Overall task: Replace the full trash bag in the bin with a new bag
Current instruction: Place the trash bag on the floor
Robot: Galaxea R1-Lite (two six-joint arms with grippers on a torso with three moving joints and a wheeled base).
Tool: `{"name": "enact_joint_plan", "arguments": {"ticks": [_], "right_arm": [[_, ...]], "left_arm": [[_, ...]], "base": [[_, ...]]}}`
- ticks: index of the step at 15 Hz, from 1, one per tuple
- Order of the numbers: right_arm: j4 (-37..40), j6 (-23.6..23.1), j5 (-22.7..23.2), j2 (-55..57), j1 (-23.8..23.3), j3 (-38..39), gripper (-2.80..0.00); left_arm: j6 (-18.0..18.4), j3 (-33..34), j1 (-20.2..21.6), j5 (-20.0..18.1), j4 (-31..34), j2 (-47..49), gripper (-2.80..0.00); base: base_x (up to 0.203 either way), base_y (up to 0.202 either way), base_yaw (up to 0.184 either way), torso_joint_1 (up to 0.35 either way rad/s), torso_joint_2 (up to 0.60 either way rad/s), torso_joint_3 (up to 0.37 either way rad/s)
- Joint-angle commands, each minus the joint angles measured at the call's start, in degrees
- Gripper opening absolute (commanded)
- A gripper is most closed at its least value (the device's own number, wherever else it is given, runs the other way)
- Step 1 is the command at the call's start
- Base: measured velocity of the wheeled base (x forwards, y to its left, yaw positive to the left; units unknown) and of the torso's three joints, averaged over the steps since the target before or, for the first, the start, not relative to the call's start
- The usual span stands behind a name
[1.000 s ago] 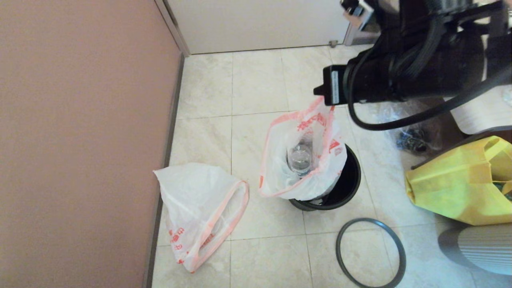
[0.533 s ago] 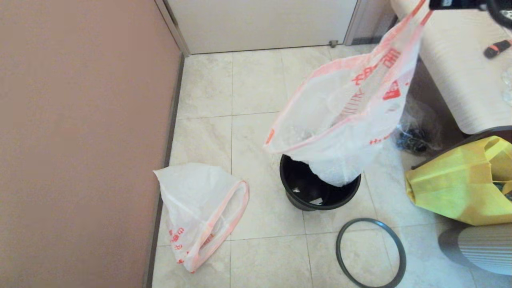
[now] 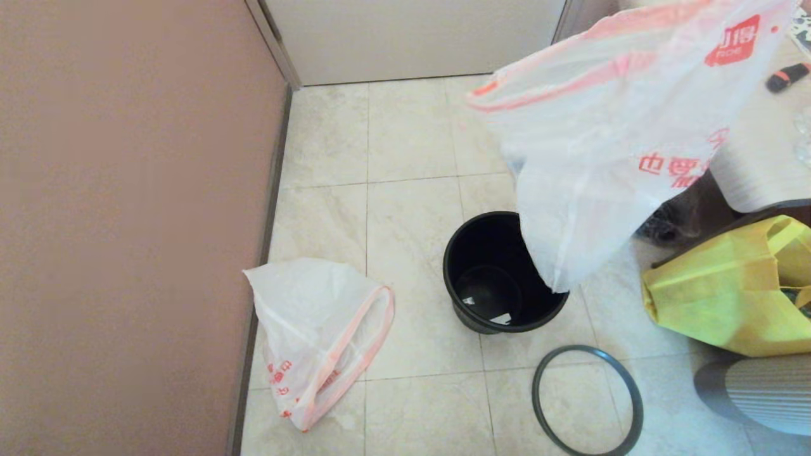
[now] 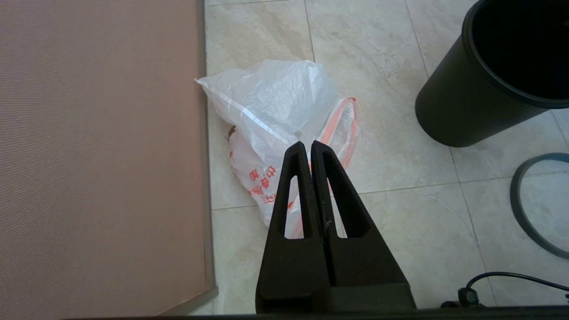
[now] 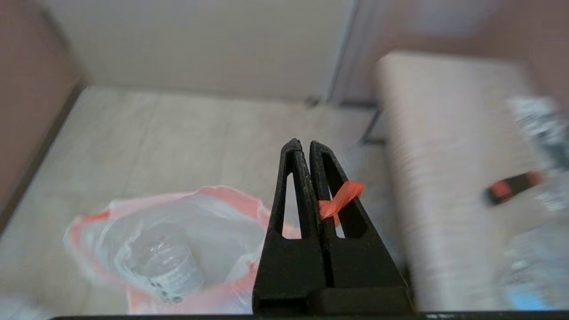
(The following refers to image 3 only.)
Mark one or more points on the white red-print trash bag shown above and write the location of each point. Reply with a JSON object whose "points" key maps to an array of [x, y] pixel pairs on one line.
{"points": [[310, 316], [602, 126]]}

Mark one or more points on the black trash bin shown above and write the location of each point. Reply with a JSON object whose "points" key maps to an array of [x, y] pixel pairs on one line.
{"points": [[481, 253]]}

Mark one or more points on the empty white red-print trash bag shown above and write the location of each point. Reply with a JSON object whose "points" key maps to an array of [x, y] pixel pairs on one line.
{"points": [[310, 316]]}

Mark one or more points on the clear plastic bag dark contents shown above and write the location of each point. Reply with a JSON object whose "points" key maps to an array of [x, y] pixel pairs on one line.
{"points": [[665, 228]]}

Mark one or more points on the yellow non-woven tote bag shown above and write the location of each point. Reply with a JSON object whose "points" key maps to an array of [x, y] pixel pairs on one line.
{"points": [[709, 291]]}

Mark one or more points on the white door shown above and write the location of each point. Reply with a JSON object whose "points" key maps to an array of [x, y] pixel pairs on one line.
{"points": [[412, 38]]}

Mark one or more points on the light wood-grain table top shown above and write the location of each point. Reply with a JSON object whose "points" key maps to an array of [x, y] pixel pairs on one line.
{"points": [[760, 158]]}

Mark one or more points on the white ribbed cylinder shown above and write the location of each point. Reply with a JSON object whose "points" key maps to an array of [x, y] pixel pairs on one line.
{"points": [[766, 392]]}

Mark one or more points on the clear crumpled plastic item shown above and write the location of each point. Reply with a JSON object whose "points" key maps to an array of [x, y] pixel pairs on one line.
{"points": [[803, 136]]}

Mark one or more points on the black orange marker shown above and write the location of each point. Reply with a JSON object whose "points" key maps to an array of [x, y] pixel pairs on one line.
{"points": [[785, 77]]}

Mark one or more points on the white black-print paper sheet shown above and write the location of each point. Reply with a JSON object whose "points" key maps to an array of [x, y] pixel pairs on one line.
{"points": [[803, 31]]}

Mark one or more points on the light grey door frame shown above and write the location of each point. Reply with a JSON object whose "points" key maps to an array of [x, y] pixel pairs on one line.
{"points": [[272, 38]]}

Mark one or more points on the dark metal table frame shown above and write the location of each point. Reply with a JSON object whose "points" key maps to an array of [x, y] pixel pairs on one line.
{"points": [[728, 229]]}

